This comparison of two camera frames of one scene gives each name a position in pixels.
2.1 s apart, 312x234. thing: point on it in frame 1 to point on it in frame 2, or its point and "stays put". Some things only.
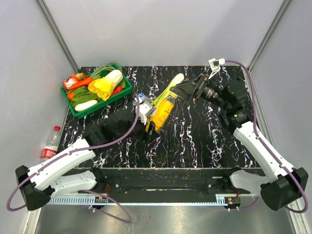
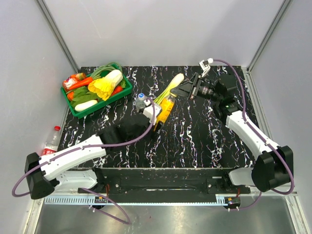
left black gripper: [151, 132] to [158, 127]
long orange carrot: [81, 82] stays put
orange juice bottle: [161, 112] stays put
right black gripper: [185, 90] stays put
